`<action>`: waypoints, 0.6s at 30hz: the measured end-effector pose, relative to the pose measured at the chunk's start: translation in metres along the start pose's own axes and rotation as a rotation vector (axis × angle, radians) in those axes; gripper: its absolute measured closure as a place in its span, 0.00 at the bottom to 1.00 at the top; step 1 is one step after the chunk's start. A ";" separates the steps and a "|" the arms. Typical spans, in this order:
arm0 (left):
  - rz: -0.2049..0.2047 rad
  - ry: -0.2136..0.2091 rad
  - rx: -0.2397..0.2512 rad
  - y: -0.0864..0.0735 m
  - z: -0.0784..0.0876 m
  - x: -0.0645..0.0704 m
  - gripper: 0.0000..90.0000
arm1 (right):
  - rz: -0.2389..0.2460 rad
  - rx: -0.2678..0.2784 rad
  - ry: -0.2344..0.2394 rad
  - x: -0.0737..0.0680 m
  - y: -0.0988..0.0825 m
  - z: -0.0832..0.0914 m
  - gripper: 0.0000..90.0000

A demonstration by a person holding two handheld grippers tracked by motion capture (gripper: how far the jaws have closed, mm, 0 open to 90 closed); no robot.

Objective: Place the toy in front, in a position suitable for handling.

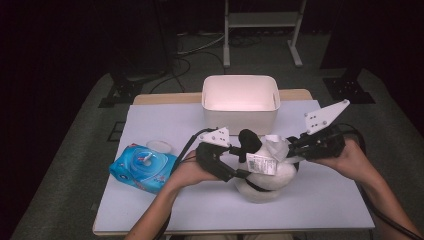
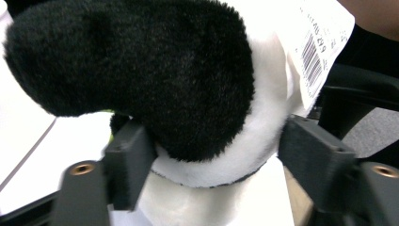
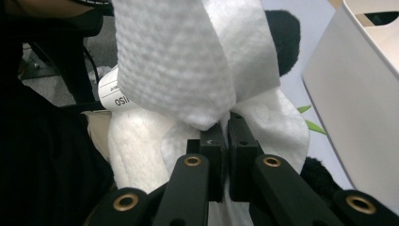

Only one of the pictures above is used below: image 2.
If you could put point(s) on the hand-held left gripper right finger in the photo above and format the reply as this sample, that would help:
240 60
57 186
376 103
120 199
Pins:
320 166

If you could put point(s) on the panda plush toy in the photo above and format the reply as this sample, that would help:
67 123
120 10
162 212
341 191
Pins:
141 62

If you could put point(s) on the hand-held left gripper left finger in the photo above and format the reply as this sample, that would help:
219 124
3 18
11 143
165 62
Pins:
131 163

